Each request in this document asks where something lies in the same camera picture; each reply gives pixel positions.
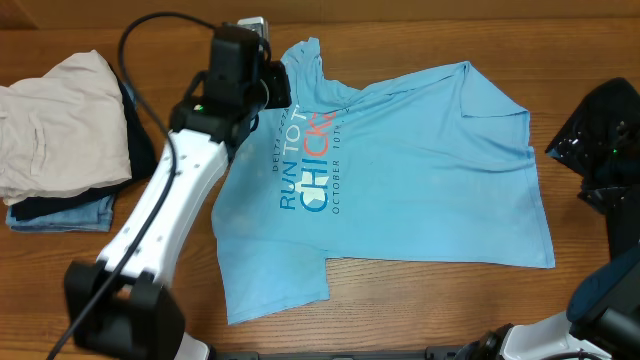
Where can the black garment at right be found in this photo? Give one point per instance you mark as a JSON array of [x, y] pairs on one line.
[[600, 142]]

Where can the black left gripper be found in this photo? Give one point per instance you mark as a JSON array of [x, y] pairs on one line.
[[273, 74]]

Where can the black folded garment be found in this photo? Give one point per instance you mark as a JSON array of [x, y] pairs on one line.
[[69, 138]]

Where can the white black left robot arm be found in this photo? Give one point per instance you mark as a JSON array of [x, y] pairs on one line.
[[121, 305]]

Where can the beige folded garment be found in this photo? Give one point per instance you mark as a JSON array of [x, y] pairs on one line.
[[64, 132]]

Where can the light blue printed t-shirt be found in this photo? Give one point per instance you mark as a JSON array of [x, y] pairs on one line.
[[434, 165]]

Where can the blue folded jeans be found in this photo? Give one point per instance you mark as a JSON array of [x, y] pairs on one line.
[[91, 211]]

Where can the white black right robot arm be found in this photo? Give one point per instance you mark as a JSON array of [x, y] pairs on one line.
[[601, 322]]

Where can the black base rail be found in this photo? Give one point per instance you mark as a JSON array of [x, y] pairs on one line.
[[429, 353]]

